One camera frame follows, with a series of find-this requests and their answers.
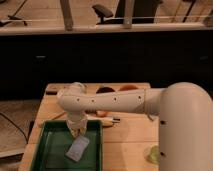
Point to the wooden spoon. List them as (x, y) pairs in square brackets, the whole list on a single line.
[(53, 118)]

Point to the orange bowl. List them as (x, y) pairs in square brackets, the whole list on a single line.
[(128, 87)]

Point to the white handled knife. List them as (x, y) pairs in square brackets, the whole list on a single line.
[(111, 119)]

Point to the black small block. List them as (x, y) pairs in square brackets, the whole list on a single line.
[(51, 92)]

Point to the black office chair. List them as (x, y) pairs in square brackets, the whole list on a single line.
[(144, 11)]

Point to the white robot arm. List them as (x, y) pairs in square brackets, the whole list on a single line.
[(185, 112)]

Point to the green plastic tray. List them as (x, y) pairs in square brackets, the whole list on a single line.
[(55, 140)]

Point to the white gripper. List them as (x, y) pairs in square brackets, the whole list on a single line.
[(77, 128)]

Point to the light green cup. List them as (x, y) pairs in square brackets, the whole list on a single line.
[(153, 156)]

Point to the blue grey sponge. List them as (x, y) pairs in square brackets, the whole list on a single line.
[(77, 148)]

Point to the dark red bowl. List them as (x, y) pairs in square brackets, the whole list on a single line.
[(105, 90)]

